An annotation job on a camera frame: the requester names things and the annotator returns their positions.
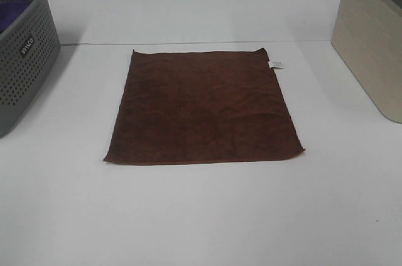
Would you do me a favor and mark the brown towel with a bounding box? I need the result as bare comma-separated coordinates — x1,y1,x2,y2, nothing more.
104,48,304,166

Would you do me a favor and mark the grey perforated laundry basket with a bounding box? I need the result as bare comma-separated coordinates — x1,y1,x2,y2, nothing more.
1,0,60,135

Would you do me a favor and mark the beige storage bin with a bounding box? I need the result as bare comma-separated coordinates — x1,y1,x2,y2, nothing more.
331,0,401,122

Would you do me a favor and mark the purple cloth in basket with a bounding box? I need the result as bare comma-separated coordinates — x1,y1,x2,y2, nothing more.
0,0,30,33

